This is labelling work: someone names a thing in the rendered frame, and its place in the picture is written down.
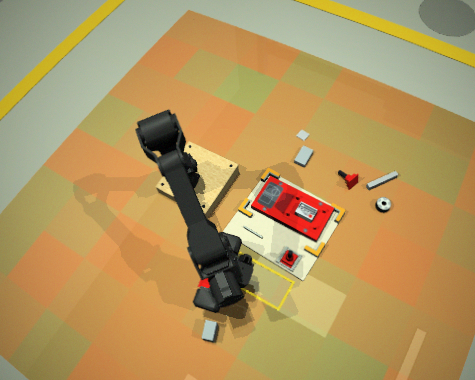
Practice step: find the grey rectangular bar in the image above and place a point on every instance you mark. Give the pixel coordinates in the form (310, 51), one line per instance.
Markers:
(382, 180)

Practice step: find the small black and silver wheel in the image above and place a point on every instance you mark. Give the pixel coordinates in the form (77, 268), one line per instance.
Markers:
(380, 208)

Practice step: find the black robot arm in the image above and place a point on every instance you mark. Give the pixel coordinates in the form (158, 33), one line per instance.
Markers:
(207, 247)

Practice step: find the white flat plate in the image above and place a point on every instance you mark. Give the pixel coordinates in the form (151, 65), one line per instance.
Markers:
(271, 239)

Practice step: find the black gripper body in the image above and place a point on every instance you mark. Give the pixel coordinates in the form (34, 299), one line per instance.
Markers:
(204, 298)

